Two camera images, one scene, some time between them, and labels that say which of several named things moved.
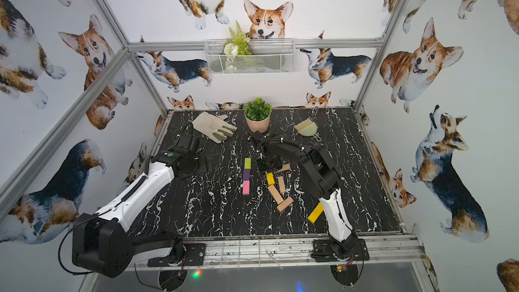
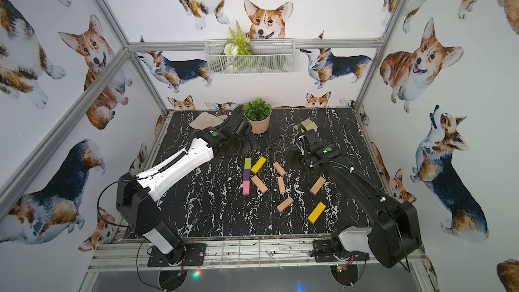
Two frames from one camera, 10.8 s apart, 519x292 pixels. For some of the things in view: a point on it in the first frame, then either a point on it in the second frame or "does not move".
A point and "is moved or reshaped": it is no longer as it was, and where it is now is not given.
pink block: [246, 186] does not move
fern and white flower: [238, 43] does not move
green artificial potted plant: [257, 109] does not move
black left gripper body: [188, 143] to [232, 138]
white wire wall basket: [269, 56] does not move
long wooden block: [276, 194] to [259, 183]
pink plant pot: [260, 126] does not move
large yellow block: [316, 213] does not move
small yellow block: [270, 178] is moved or reshaped
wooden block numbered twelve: [284, 203] does not move
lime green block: [247, 163] does not move
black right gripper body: [268, 165] to [306, 158]
